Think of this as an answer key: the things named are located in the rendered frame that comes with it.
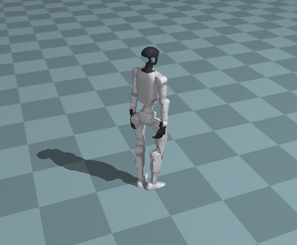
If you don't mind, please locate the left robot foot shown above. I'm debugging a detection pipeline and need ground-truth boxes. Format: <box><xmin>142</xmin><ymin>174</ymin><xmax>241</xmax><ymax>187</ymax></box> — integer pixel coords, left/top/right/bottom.
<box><xmin>137</xmin><ymin>173</ymin><xmax>148</xmax><ymax>187</ymax></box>

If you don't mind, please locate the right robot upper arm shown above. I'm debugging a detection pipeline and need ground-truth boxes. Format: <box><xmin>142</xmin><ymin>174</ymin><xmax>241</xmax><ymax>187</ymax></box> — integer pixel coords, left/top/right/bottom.
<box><xmin>155</xmin><ymin>74</ymin><xmax>169</xmax><ymax>106</ymax></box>

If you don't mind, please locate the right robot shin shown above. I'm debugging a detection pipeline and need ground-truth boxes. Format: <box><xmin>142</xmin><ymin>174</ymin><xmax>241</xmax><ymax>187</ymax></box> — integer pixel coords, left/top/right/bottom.
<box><xmin>150</xmin><ymin>153</ymin><xmax>163</xmax><ymax>185</ymax></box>

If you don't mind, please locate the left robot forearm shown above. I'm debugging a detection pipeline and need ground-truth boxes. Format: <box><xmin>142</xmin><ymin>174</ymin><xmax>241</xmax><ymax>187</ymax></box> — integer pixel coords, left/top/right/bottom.
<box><xmin>129</xmin><ymin>92</ymin><xmax>138</xmax><ymax>113</ymax></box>

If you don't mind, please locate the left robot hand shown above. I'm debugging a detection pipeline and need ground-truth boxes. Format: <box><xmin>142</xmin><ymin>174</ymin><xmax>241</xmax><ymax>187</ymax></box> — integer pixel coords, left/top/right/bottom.
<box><xmin>130</xmin><ymin>109</ymin><xmax>137</xmax><ymax>129</ymax></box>

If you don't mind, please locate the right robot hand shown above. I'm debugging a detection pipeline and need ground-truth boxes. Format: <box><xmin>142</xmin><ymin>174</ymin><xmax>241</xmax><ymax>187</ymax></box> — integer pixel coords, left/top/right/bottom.
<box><xmin>152</xmin><ymin>122</ymin><xmax>166</xmax><ymax>139</ymax></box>

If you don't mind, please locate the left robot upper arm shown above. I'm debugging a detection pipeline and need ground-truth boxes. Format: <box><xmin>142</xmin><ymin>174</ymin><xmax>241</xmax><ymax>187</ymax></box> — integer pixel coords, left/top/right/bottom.
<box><xmin>132</xmin><ymin>67</ymin><xmax>140</xmax><ymax>95</ymax></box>

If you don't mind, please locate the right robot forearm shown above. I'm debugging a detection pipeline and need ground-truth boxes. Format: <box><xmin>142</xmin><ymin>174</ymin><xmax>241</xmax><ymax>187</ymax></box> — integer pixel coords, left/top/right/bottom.
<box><xmin>160</xmin><ymin>99</ymin><xmax>170</xmax><ymax>127</ymax></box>

